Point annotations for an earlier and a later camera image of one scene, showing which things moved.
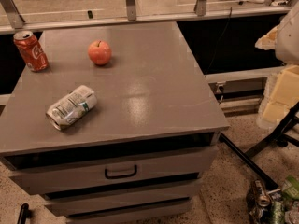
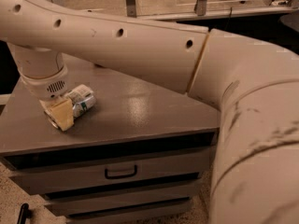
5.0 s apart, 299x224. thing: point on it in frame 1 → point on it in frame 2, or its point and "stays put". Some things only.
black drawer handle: [116, 176] stays put
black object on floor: [24, 213] stays put
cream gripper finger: [268, 41] → [61, 112]
